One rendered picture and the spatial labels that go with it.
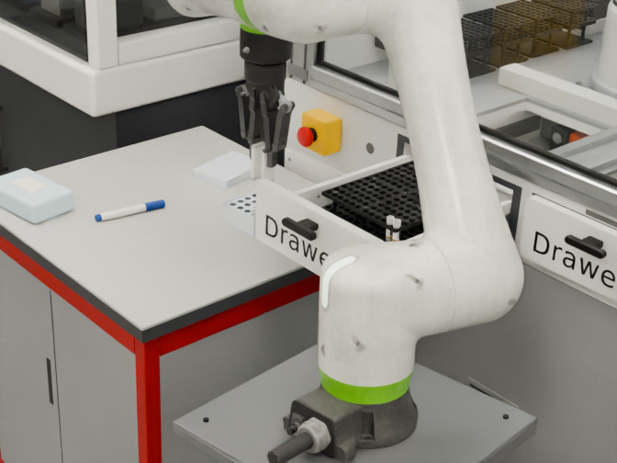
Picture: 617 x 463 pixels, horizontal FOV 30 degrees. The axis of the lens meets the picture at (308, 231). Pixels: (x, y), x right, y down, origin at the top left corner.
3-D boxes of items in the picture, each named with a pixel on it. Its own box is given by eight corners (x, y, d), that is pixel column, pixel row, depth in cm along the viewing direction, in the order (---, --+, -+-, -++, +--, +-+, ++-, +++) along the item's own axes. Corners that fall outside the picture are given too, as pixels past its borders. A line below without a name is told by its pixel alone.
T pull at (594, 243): (601, 260, 178) (603, 253, 177) (563, 242, 183) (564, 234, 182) (615, 254, 180) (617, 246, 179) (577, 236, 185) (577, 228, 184)
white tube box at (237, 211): (253, 236, 210) (253, 218, 208) (222, 220, 215) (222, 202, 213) (300, 216, 218) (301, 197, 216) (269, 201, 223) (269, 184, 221)
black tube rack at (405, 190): (392, 265, 187) (395, 229, 184) (319, 225, 198) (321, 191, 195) (482, 227, 200) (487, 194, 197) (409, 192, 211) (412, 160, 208)
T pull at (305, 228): (311, 242, 179) (311, 234, 178) (280, 225, 184) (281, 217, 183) (329, 236, 181) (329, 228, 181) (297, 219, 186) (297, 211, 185)
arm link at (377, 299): (447, 389, 154) (458, 261, 146) (343, 414, 148) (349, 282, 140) (399, 344, 165) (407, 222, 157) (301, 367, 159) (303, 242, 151)
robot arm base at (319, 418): (308, 501, 141) (308, 459, 139) (226, 450, 151) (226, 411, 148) (439, 418, 159) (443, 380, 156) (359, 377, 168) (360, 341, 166)
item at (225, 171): (226, 188, 227) (226, 181, 227) (192, 176, 232) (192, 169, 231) (265, 168, 237) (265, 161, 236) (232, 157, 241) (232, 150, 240)
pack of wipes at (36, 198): (76, 210, 216) (74, 188, 214) (34, 226, 210) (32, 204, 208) (28, 186, 225) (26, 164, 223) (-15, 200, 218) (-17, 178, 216)
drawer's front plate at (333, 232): (373, 308, 178) (377, 244, 173) (254, 238, 197) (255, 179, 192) (381, 304, 179) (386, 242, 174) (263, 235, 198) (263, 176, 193)
